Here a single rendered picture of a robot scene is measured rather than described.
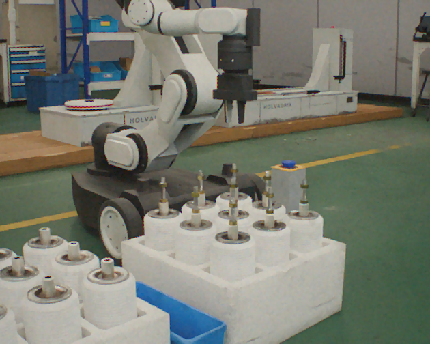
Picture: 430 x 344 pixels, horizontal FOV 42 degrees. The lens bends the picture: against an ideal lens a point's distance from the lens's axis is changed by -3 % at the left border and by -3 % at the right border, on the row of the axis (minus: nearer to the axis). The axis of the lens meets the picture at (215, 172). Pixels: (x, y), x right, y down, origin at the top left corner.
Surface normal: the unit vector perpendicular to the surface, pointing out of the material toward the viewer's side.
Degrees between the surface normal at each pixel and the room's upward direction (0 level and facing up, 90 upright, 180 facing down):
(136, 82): 90
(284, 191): 90
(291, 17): 90
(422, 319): 0
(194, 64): 40
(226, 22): 90
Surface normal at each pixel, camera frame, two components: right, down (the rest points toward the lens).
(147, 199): 0.46, -0.57
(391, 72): -0.76, 0.14
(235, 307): 0.68, 0.16
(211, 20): -0.49, 0.19
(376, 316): 0.00, -0.98
